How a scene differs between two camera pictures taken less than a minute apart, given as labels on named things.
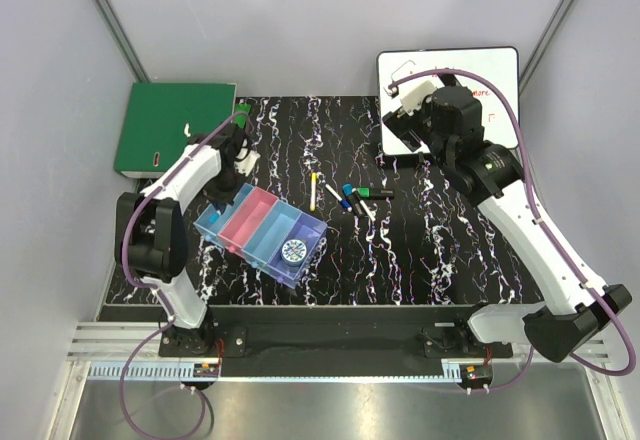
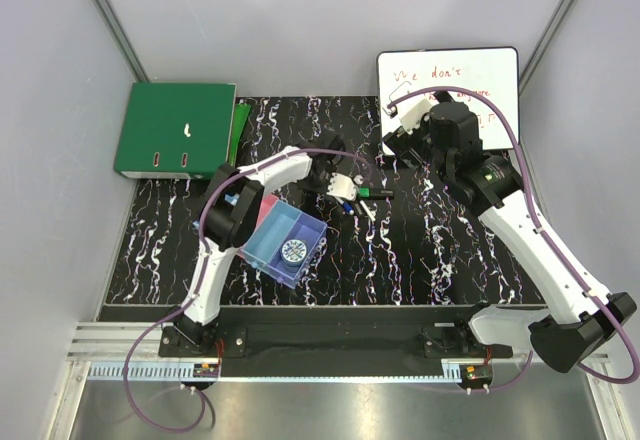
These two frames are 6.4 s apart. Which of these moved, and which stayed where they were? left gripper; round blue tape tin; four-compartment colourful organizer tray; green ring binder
Moved: left gripper
Stayed: four-compartment colourful organizer tray; green ring binder; round blue tape tin
